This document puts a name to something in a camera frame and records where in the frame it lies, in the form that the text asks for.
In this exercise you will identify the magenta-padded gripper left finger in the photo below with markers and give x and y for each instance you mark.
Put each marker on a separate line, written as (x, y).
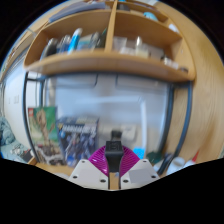
(87, 173)

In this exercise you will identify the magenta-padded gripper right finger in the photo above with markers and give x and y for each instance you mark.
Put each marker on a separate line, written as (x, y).
(140, 171)

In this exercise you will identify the black charger block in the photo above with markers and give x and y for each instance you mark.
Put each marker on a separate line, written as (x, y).
(114, 156)

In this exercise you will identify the green lidded jar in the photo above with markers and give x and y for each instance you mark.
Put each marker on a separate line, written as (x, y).
(154, 157)

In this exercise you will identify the white cup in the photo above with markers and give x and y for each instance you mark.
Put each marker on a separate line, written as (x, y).
(175, 165)

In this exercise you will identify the white desk lamp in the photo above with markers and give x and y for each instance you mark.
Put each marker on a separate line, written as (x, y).
(144, 123)

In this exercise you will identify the green toy box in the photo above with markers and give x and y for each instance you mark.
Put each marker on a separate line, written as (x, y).
(43, 130)

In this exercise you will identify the crumpled teal cloth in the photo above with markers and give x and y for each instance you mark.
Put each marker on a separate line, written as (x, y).
(6, 136)

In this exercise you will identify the wooden shelf unit with items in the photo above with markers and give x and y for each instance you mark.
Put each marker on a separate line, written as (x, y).
(100, 61)

